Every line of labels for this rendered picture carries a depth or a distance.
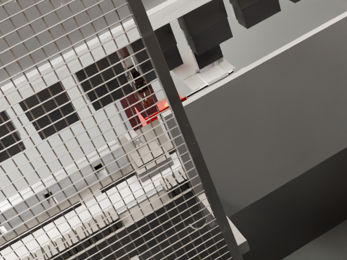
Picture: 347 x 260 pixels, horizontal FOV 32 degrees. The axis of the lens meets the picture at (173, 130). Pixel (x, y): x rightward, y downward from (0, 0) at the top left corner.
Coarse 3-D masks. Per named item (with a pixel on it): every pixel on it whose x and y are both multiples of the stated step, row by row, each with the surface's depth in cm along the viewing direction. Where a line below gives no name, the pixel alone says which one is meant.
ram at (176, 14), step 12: (204, 0) 201; (180, 12) 199; (156, 24) 198; (132, 36) 196; (108, 48) 195; (84, 60) 193; (60, 72) 192; (72, 72) 194; (36, 84) 191; (48, 84) 192; (12, 96) 189; (24, 96) 191; (0, 108) 189
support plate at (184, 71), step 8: (184, 56) 243; (192, 56) 241; (184, 64) 238; (192, 64) 237; (224, 64) 229; (176, 72) 236; (184, 72) 234; (192, 72) 232; (184, 80) 230; (192, 80) 228; (200, 80) 226; (192, 88) 224
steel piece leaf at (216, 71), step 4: (196, 68) 230; (212, 68) 230; (216, 68) 229; (220, 68) 228; (196, 72) 230; (204, 72) 229; (208, 72) 228; (212, 72) 228; (216, 72) 227; (220, 72) 226; (224, 72) 225; (200, 76) 228; (204, 76) 227; (208, 76) 226; (212, 76) 226; (216, 76) 225; (204, 80) 225; (208, 80) 224
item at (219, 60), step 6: (216, 48) 215; (192, 54) 215; (204, 54) 214; (210, 54) 215; (216, 54) 216; (222, 54) 217; (198, 60) 215; (204, 60) 216; (210, 60) 217; (216, 60) 218; (222, 60) 220; (198, 66) 216; (204, 66) 217; (210, 66) 219
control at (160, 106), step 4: (180, 96) 262; (160, 100) 265; (164, 100) 264; (184, 100) 250; (156, 104) 265; (160, 104) 263; (164, 104) 262; (160, 108) 261; (164, 108) 249; (156, 112) 248; (140, 116) 256; (152, 116) 248; (156, 116) 249; (140, 120) 264; (144, 120) 252; (152, 120) 249; (144, 124) 259
